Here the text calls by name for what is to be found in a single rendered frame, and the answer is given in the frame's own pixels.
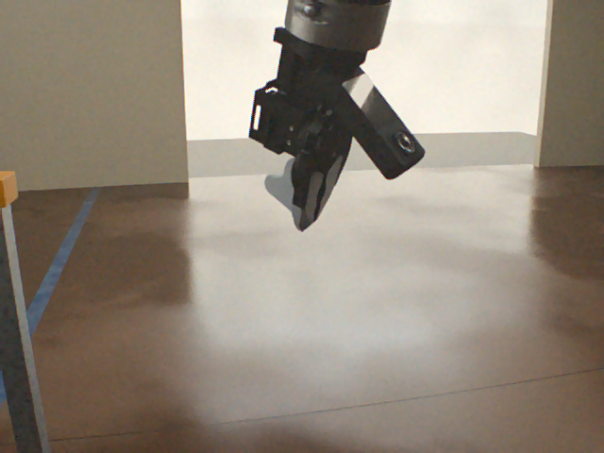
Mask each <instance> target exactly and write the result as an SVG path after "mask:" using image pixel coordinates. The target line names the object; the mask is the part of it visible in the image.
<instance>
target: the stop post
mask: <svg viewBox="0 0 604 453"><path fill-rule="evenodd" d="M17 197H18V192H17V185H16V173H15V172H14V171H4V172H0V367H1V371H2V377H3V381H4V387H5V393H6V399H7V403H8V410H9V413H10V419H11V424H12V429H13V435H14V440H15V443H16V445H17V451H18V453H51V452H50V447H49V442H48V435H47V429H46V424H45V422H44V417H43V411H42V400H41V393H40V389H39V386H38V381H37V375H36V368H35V362H34V357H33V350H32V343H31V338H30V335H29V331H28V324H27V319H26V313H25V301H24V295H23V288H22V281H21V275H20V269H19V262H18V257H17V251H16V244H15V238H14V231H13V225H12V212H11V206H10V203H11V202H13V200H14V199H16V198H17Z"/></svg>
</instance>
